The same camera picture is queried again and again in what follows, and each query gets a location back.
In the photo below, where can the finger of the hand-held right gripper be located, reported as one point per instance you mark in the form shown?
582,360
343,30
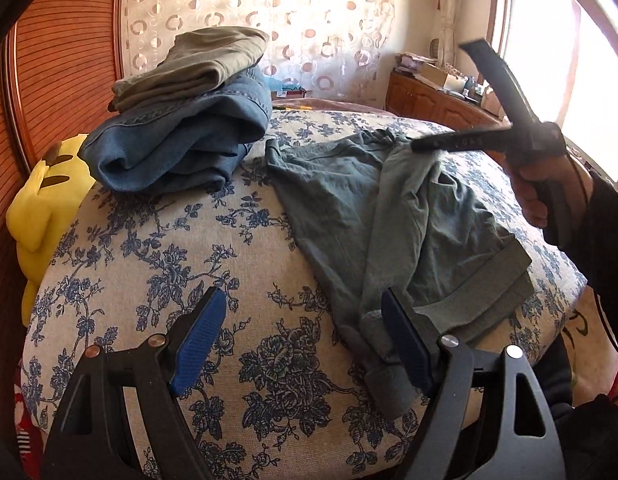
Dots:
454,142

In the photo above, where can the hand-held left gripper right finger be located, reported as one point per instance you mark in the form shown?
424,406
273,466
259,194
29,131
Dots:
404,340

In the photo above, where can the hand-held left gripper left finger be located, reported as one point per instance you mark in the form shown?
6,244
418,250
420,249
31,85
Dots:
199,340

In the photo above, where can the grey-green pants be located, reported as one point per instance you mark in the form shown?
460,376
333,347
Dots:
349,210

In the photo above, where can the person's right forearm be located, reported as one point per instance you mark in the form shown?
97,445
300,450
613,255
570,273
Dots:
604,240

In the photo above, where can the folded olive pants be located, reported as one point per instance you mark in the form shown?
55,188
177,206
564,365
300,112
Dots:
204,60

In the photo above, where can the person's right hand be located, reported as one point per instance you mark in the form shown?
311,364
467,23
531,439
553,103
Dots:
531,195

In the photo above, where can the wooden cabinet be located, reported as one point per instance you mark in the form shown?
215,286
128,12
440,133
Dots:
419,97

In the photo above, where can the small blue bottle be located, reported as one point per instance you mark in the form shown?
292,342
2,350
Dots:
471,85

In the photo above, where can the cardboard box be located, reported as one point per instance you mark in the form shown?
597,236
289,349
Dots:
439,76

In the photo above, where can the stack of papers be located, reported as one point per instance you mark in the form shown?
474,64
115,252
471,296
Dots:
409,62

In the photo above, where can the blue floral bed cover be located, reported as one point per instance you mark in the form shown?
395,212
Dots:
189,240

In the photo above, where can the window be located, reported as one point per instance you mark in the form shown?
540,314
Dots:
539,25

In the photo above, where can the white window drape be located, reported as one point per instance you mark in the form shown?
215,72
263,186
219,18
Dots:
451,5

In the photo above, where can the blue tissue pack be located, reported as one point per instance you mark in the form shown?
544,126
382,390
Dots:
284,90

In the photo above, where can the circle-patterned sheer curtain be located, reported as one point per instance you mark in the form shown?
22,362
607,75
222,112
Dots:
314,10

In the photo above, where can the person's dark clothing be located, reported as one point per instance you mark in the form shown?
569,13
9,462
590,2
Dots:
589,440

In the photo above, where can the folded blue jeans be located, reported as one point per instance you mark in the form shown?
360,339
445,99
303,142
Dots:
179,130

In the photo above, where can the yellow plush toy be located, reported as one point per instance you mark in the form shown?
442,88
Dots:
34,200

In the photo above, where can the wooden headboard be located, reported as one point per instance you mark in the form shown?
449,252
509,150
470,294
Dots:
64,60

